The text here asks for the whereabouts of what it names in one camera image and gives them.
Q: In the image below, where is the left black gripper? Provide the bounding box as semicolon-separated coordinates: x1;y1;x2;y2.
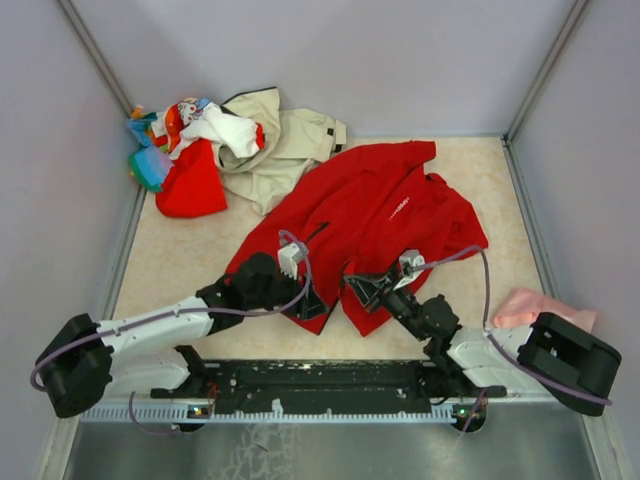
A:
246;263;330;321

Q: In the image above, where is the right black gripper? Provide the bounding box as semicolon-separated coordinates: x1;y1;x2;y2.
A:
346;265;429;341

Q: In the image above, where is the red zip jacket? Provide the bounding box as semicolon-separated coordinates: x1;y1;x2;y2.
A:
226;141;489;336

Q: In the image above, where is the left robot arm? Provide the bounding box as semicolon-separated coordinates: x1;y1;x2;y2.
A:
30;252;330;419

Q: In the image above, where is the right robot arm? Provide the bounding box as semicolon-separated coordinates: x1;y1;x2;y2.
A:
344;270;621;417

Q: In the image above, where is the beige jacket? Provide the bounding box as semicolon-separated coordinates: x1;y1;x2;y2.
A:
216;87;347;216

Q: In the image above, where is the pink cloth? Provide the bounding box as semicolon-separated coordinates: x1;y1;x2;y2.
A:
492;287;597;332

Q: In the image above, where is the red cloth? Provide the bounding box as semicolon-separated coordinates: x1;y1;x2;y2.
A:
155;139;227;218

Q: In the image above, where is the colourful striped cloth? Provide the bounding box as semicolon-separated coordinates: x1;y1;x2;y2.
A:
126;106;173;193

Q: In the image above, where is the white printed shirt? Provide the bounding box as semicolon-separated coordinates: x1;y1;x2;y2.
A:
147;98;265;160

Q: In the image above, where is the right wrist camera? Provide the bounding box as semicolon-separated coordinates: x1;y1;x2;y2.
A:
398;249;426;283

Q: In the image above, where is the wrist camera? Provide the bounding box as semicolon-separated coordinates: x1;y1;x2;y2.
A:
398;249;426;283
277;243;308;279

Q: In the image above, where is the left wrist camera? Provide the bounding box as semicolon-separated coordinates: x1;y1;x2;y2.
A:
277;243;308;279

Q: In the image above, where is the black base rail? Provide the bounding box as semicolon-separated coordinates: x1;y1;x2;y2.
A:
151;360;480;416

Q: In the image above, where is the aluminium frame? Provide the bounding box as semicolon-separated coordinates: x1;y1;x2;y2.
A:
59;0;640;480

